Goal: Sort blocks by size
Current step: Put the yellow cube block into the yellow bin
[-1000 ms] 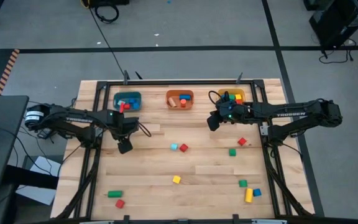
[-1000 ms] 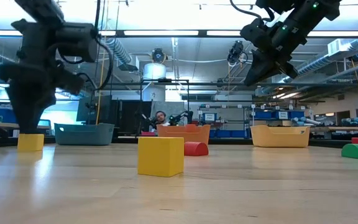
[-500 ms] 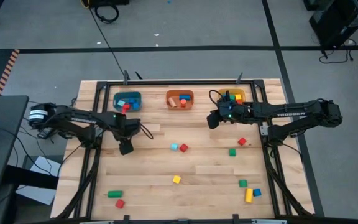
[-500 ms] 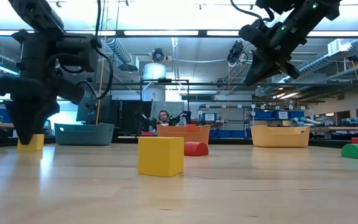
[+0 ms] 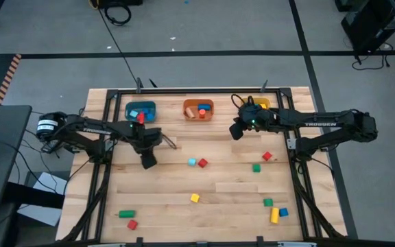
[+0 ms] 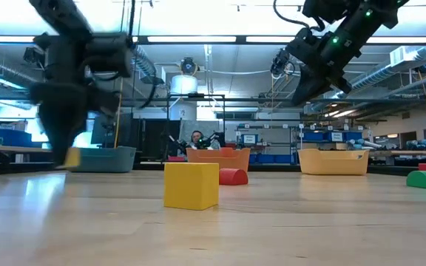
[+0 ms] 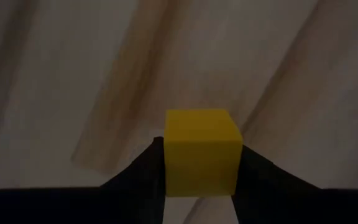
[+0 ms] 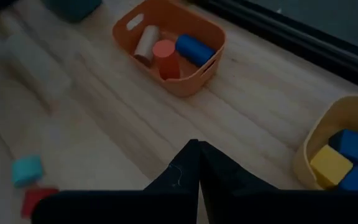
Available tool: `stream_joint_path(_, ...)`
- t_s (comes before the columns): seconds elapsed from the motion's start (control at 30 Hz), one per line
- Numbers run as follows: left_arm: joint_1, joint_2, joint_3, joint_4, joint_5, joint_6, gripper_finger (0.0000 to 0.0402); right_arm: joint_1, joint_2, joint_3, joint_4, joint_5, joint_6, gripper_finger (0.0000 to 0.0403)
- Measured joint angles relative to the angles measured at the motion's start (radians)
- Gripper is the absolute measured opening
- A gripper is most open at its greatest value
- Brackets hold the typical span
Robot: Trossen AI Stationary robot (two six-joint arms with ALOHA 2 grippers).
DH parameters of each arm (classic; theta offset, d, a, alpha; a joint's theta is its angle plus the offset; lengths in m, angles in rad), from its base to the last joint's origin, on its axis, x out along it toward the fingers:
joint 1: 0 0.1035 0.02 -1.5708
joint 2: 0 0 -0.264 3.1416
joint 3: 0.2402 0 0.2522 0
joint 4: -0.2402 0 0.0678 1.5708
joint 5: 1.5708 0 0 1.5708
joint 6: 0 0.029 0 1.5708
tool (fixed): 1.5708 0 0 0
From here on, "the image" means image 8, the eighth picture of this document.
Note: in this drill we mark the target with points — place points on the cyan half-round block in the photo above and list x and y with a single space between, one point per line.
26 170

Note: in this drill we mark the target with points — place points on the yellow plastic bin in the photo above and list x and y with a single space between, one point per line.
322 124

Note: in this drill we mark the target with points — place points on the teal plastic bin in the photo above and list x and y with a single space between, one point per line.
73 7

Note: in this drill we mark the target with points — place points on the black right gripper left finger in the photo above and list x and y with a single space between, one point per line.
179 193

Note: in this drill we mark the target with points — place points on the red half-round block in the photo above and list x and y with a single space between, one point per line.
31 197

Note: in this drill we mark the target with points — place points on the orange cylinder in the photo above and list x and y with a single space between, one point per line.
166 59

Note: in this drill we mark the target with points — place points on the blue cylinder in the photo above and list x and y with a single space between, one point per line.
194 49

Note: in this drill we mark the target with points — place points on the yellow cube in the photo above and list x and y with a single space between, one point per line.
330 166

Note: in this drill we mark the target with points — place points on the orange plastic bin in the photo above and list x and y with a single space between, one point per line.
197 84

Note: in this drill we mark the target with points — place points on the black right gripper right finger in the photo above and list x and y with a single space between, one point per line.
235 196

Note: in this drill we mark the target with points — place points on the natural wood cylinder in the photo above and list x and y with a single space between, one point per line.
148 43

